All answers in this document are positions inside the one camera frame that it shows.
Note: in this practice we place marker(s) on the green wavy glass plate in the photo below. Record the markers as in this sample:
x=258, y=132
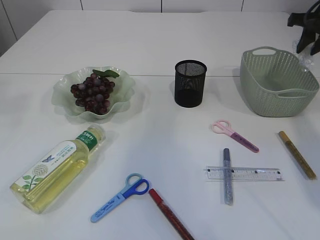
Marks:
x=119, y=98

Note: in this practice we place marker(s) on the yellow tea bottle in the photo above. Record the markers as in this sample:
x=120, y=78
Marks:
x=41, y=185

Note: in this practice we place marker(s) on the purple artificial grape bunch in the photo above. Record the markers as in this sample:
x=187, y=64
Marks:
x=94, y=92

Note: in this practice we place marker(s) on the clear plastic sheet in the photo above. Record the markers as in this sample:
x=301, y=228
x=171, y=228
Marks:
x=304, y=56

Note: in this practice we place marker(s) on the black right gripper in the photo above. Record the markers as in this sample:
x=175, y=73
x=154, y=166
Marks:
x=309, y=20

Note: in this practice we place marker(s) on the gold glitter pen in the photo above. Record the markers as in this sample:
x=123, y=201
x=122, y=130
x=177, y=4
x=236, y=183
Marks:
x=297, y=156

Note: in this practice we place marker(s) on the clear plastic ruler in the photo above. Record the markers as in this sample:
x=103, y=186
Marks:
x=243, y=174

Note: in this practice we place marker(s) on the pink scissors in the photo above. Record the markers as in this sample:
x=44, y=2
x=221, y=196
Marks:
x=224, y=127

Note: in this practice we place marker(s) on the silver glitter pen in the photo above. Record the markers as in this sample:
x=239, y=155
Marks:
x=227, y=178

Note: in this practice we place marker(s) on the black mesh pen holder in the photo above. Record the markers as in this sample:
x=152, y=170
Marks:
x=189, y=83

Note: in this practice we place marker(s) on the blue scissors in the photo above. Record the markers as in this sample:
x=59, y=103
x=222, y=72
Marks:
x=135, y=184

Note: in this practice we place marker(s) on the green woven plastic basket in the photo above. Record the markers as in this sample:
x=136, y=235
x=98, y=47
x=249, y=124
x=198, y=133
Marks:
x=276, y=85

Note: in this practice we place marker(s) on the red glitter pen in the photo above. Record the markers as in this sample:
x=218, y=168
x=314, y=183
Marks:
x=170, y=216

